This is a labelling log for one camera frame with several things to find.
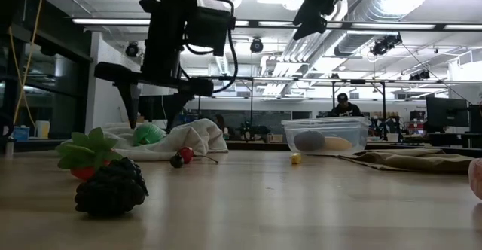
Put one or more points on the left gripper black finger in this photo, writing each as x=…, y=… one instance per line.
x=130, y=99
x=174, y=107

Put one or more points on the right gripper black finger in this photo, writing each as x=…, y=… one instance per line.
x=309, y=28

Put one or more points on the green toy fruit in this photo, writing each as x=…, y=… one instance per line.
x=148, y=135

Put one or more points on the red toy cherry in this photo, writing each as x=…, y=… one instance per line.
x=186, y=154

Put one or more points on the red toy strawberry green leaves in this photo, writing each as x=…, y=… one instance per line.
x=86, y=148

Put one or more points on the black toy blackberry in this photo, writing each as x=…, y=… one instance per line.
x=109, y=189

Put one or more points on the brown toy kiwi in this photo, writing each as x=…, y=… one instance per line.
x=309, y=141

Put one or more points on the small yellow toy piece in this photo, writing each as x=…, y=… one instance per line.
x=296, y=158

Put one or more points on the pink toy fruit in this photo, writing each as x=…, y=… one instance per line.
x=476, y=178

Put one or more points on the clear plastic tupperware container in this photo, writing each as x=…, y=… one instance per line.
x=327, y=125

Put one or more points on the white checkered cloth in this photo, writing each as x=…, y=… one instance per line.
x=196, y=137

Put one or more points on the overhead light bar beam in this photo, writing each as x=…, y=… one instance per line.
x=253, y=23

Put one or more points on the person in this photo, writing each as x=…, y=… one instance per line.
x=345, y=108

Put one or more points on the white bucket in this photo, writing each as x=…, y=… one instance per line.
x=42, y=129

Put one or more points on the blue storage bin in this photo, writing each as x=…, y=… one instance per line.
x=21, y=133

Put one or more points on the black computer monitor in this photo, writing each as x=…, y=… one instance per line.
x=446, y=112

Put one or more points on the tan folded cloth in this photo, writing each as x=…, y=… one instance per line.
x=414, y=161

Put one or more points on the black ceiling-mounted camera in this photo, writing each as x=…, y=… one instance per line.
x=132, y=49
x=384, y=44

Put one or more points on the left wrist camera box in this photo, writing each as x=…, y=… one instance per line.
x=209, y=28

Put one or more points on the round black overhead camera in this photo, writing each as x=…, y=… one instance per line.
x=257, y=46

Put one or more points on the background black rig frame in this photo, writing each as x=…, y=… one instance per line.
x=251, y=99

